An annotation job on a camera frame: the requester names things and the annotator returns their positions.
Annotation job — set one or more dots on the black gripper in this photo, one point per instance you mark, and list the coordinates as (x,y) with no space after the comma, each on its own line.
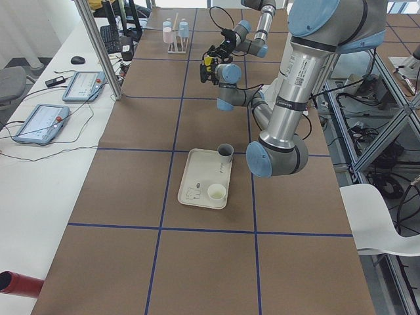
(226,44)
(204,72)

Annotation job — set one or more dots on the light blue cup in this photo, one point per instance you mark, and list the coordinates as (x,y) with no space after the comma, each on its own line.
(167,24)
(183,29)

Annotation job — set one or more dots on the black computer mouse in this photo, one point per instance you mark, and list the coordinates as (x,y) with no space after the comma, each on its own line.
(77,60)

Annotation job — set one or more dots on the white plastic tray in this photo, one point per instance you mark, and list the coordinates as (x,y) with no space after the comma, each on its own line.
(203,168)

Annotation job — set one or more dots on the pale green plastic cup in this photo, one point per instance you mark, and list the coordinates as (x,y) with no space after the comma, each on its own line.
(216,192)

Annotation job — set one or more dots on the light blue cup front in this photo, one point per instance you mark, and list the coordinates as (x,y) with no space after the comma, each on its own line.
(167,24)

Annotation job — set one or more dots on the black keyboard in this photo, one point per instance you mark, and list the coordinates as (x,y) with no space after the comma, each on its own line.
(110,38)

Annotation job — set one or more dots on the teach pendant near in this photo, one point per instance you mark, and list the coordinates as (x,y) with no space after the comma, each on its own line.
(43,124)

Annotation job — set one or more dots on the white chair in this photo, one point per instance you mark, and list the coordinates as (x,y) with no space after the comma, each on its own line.
(371,223)

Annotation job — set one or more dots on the aluminium frame post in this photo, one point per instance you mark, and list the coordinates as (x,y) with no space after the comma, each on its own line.
(98,46)

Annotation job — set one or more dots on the red cylinder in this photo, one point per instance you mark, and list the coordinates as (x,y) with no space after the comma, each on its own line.
(20,285)

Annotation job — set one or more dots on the grey office chair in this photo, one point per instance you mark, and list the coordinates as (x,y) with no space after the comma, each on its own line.
(13,83)

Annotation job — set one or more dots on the black phone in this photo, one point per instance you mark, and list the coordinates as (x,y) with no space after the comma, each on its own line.
(55,81)

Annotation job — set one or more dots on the teach pendant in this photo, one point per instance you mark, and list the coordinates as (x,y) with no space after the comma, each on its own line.
(84,86)
(43,124)

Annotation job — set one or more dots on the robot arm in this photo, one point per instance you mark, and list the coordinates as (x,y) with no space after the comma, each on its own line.
(317,29)
(257,46)

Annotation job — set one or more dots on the teach pendant far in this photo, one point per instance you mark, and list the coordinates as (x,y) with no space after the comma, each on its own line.
(84,86)

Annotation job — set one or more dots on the yellow plastic cup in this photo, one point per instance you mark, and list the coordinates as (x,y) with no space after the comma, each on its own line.
(208,61)

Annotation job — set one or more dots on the white wire cup rack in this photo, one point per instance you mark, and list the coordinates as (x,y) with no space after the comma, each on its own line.
(180,45)

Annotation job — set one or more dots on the grey plastic cup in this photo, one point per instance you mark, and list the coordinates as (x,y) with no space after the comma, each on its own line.
(225,152)

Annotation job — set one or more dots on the pink plastic cup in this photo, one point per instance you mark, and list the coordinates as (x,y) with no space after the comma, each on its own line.
(168,35)

